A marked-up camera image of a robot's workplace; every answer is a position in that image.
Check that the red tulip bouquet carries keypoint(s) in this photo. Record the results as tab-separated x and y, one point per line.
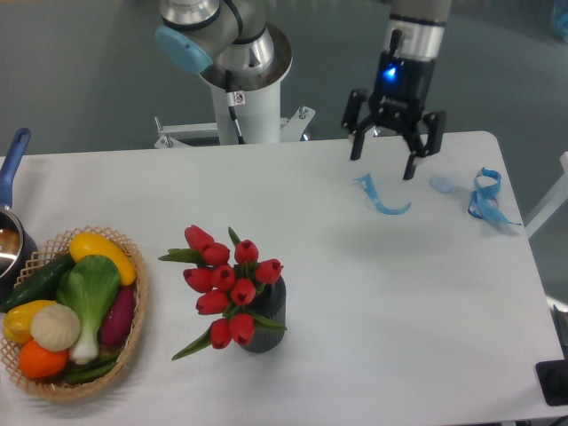
228	281

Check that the dark green cucumber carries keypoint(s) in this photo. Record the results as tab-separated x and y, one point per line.
40	285

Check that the small pale blue cap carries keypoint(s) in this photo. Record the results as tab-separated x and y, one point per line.
442	184

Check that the orange fruit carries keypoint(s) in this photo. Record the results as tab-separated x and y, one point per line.
38	363

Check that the white frame bar right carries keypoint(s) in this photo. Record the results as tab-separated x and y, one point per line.
554	198

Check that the black device at edge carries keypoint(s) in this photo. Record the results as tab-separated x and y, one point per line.
552	377

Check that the crumpled blue tape ribbon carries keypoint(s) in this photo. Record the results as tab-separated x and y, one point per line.
483	202

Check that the green bean pods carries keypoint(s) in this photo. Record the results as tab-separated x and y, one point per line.
91	371

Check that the blue handled saucepan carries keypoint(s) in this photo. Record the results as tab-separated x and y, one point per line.
17	245

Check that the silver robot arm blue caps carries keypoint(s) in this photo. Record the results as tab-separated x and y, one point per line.
243	59

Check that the green bok choy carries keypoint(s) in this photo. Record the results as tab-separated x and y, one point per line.
89	290

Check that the white metal base frame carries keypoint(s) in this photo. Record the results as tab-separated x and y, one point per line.
292	129

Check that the yellow squash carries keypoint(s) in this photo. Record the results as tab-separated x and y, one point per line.
93	244

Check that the blue tape strip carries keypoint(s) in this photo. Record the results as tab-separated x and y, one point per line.
367	184

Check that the yellow bell pepper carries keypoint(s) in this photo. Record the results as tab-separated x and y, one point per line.
17	321

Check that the cream white garlic bulb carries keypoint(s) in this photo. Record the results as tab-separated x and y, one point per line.
55	327

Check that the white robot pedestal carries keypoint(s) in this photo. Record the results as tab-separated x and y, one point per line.
248	111

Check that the dark grey ribbed vase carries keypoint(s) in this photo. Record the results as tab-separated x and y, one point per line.
269	314

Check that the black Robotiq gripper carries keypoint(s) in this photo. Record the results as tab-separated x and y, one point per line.
397	103

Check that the purple sweet potato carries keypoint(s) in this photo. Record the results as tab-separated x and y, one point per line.
117	323

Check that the woven wicker basket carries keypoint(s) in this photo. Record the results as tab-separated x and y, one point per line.
59	389

